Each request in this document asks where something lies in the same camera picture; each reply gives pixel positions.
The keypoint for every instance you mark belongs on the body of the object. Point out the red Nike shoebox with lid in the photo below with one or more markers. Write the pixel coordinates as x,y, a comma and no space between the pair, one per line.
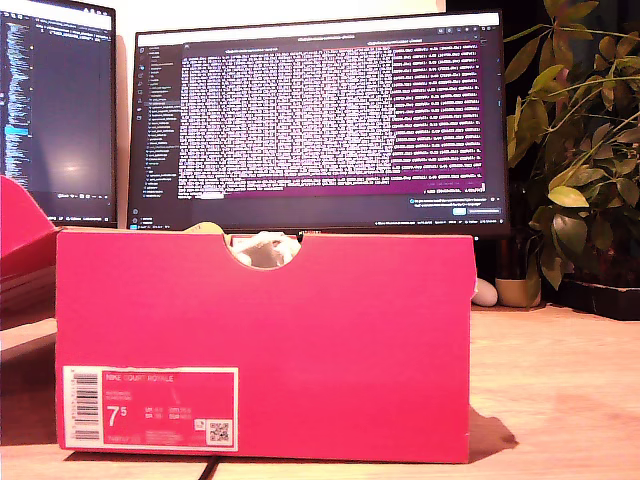
310,350

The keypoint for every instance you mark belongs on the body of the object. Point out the white crumpled stuffing paper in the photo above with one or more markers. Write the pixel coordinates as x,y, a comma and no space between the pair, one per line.
260,252

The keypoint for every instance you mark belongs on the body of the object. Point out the wide computer monitor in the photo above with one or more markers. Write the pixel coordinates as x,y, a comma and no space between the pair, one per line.
300,120

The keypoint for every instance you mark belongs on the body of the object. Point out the small white rounded object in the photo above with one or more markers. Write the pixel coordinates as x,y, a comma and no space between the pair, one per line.
485,295

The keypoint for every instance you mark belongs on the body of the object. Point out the white plant pot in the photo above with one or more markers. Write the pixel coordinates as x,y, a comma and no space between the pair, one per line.
515,294

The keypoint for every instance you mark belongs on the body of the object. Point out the green leafy houseplant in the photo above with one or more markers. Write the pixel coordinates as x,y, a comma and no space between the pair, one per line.
585,175

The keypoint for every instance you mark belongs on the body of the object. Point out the computer monitor with code editor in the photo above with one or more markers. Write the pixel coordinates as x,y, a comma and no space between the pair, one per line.
65,125

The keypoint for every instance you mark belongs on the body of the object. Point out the black planter tray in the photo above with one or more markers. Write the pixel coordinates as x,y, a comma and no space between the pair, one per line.
605,300

